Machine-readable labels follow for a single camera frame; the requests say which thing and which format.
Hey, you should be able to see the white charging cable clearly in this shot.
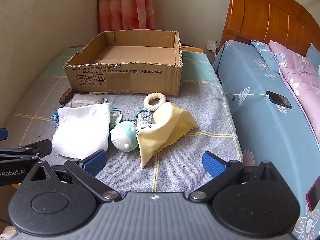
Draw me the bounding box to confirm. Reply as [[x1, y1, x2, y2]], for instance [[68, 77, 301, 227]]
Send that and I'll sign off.
[[225, 93, 269, 98]]

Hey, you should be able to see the pale yellow cloth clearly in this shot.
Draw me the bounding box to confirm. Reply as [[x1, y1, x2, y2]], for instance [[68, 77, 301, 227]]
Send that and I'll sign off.
[[136, 102, 200, 169]]

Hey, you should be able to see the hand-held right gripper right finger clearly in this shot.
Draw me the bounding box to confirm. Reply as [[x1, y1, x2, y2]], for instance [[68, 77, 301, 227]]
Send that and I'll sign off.
[[187, 151, 285, 203]]

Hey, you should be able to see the pink patterned curtain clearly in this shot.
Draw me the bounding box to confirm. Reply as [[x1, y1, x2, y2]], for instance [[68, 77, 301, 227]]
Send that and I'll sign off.
[[98, 0, 156, 32]]

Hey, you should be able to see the cream printed pouch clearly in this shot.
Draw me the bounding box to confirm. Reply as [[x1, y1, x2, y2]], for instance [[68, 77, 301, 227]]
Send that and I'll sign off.
[[136, 116, 157, 137]]

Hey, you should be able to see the teal brocade sachet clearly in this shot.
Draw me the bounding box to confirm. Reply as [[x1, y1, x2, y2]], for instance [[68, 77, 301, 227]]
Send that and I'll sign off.
[[109, 107, 123, 131]]

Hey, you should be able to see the red smartphone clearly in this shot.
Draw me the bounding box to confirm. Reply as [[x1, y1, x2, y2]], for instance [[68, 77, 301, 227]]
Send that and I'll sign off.
[[306, 177, 320, 212]]

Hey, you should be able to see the grey drawstring pouch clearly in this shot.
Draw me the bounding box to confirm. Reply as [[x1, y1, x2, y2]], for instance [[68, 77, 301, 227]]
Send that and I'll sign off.
[[65, 94, 110, 108]]

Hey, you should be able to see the white fluffy object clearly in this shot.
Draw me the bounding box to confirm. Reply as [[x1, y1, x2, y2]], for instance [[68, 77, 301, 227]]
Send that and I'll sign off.
[[0, 226, 15, 240]]

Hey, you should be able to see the black smartphone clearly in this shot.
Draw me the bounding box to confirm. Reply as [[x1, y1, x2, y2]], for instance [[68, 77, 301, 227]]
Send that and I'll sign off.
[[266, 91, 292, 109]]

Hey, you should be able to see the bed with blue floral sheet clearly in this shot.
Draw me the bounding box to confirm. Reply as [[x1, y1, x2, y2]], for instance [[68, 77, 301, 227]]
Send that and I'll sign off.
[[212, 40, 320, 240]]

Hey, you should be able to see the grey green checked blanket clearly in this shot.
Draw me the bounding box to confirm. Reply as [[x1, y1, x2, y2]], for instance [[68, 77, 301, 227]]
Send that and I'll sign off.
[[5, 47, 243, 196]]

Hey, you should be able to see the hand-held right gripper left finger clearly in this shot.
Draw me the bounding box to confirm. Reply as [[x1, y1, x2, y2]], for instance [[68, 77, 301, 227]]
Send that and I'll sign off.
[[24, 149, 122, 203]]

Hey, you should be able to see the pink floral pillow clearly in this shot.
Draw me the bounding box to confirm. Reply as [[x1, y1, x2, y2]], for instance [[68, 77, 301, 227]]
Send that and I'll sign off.
[[269, 40, 320, 150]]

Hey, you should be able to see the white cloth pouch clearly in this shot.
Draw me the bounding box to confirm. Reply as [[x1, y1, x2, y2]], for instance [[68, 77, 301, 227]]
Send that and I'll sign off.
[[52, 103, 110, 159]]

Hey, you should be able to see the wooden bedside table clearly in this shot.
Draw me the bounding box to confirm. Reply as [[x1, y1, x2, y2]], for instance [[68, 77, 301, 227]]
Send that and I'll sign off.
[[180, 45, 204, 53]]

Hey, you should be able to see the brown knitted scrunchie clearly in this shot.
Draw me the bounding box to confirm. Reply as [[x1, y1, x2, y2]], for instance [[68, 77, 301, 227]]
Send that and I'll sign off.
[[59, 88, 75, 105]]

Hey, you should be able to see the blue floral pillow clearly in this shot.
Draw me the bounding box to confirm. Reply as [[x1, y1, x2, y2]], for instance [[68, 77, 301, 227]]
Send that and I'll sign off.
[[251, 39, 281, 80], [306, 43, 320, 68]]

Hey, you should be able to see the blue white plush toy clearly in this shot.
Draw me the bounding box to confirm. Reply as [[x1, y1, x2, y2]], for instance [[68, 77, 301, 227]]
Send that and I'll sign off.
[[110, 120, 139, 152]]

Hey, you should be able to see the brown cardboard box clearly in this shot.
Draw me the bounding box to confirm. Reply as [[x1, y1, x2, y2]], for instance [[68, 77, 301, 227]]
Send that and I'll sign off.
[[63, 31, 184, 96]]

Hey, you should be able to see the cream knitted scrunchie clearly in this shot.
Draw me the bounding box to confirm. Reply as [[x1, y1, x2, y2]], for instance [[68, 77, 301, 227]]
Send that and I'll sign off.
[[143, 92, 165, 111]]

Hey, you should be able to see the wooden bed headboard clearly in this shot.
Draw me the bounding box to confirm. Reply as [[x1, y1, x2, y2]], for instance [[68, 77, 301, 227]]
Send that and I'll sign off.
[[220, 0, 320, 58]]

